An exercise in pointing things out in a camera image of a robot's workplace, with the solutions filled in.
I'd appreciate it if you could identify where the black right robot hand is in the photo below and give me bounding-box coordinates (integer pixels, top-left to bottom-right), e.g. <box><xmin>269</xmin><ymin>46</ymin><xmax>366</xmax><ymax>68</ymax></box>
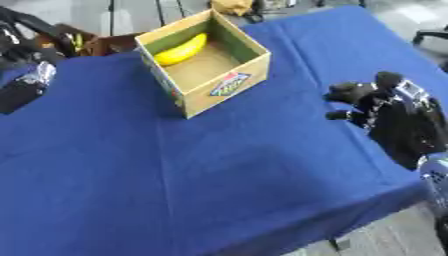
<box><xmin>322</xmin><ymin>70</ymin><xmax>448</xmax><ymax>171</ymax></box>

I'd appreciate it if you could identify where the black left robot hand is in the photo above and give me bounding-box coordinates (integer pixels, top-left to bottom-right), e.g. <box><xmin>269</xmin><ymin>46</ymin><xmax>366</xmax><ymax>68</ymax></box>
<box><xmin>0</xmin><ymin>79</ymin><xmax>49</xmax><ymax>115</ymax></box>

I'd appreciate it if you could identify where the brown open cardboard box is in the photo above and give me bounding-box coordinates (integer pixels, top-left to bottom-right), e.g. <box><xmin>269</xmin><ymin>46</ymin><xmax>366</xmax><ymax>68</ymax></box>
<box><xmin>33</xmin><ymin>23</ymin><xmax>146</xmax><ymax>58</ymax></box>

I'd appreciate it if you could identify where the tan cardboard box green inside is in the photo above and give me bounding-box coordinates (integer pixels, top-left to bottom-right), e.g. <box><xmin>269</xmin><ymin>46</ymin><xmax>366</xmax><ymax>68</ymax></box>
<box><xmin>133</xmin><ymin>8</ymin><xmax>273</xmax><ymax>120</ymax></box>

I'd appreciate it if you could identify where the black chair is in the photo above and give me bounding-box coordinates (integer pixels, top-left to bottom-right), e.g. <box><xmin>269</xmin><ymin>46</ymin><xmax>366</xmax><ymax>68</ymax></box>
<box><xmin>409</xmin><ymin>29</ymin><xmax>448</xmax><ymax>48</ymax></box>

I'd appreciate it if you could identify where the black tripod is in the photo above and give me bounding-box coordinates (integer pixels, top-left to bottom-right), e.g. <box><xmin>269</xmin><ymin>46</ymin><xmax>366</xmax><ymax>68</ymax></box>
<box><xmin>105</xmin><ymin>0</ymin><xmax>189</xmax><ymax>37</ymax></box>

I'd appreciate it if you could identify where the yellow toy banana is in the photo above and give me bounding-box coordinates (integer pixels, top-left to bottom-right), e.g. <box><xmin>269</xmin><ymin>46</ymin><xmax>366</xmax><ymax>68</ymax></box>
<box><xmin>152</xmin><ymin>32</ymin><xmax>210</xmax><ymax>67</ymax></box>

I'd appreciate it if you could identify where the tan bag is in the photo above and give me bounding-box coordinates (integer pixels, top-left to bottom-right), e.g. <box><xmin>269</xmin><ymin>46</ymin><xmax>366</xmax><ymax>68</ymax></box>
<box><xmin>208</xmin><ymin>0</ymin><xmax>258</xmax><ymax>17</ymax></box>

